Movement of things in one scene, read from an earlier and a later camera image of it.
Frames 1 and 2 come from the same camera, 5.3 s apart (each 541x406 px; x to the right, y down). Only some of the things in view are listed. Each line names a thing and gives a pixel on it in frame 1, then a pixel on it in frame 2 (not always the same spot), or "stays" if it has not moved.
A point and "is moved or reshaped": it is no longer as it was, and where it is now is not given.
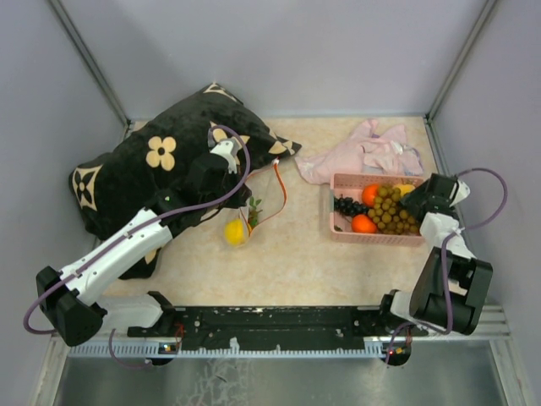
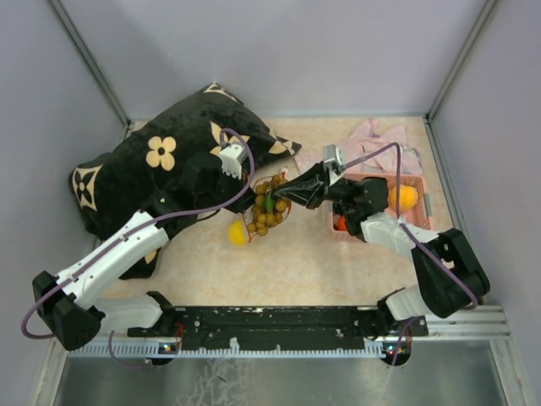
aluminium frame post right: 489,6 stays
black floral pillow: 151,164 stays
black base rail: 276,326 stays
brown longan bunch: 387,215 is moved or reshaped
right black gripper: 411,200 to 319,173
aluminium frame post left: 92,67 stays
